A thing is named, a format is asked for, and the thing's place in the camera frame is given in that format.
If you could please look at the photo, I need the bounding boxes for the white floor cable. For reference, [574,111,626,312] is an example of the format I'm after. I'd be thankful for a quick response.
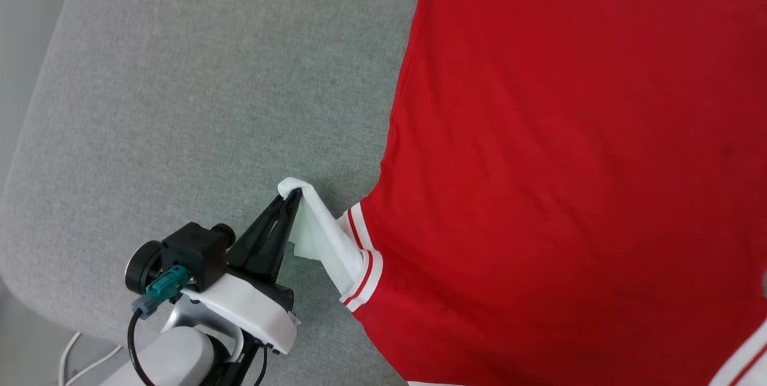
[58,331,82,386]
[63,345,123,386]

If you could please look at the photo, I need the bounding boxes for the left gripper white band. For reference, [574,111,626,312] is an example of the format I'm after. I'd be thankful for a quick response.
[125,189,303,355]

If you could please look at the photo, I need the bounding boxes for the black cable with teal plug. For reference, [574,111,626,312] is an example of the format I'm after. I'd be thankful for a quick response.
[126,264,190,386]

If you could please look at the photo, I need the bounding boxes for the red garment with white stripes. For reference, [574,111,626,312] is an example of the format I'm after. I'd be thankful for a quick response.
[278,0,767,386]

